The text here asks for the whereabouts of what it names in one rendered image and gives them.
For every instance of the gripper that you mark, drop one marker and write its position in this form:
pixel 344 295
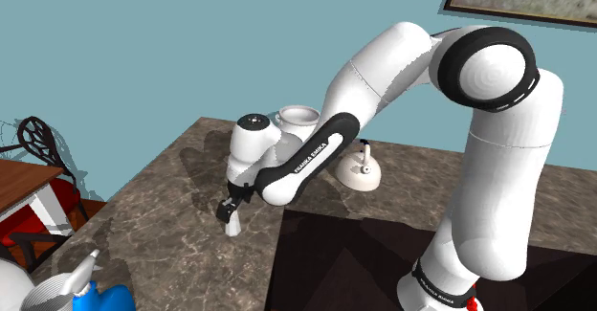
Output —
pixel 240 192

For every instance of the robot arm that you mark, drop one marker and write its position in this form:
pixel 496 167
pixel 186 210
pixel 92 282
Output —
pixel 503 170

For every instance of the small white shaker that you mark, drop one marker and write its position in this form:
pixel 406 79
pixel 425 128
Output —
pixel 233 228

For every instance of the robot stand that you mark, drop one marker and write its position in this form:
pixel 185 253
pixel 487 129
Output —
pixel 345 263

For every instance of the white domed kettle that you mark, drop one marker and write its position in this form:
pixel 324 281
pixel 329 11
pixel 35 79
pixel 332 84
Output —
pixel 357 177

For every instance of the blue bottle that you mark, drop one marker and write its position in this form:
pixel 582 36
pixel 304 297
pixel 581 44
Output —
pixel 112 300

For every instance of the black ornate chair red seat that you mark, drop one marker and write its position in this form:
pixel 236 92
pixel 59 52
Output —
pixel 42 139

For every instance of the dark chair red seat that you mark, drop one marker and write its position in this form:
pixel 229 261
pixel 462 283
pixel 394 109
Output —
pixel 28 240

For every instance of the wooden table white legs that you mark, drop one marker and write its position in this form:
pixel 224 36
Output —
pixel 21 179

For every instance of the white round object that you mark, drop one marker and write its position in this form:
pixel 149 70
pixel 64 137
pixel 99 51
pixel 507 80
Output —
pixel 11 286

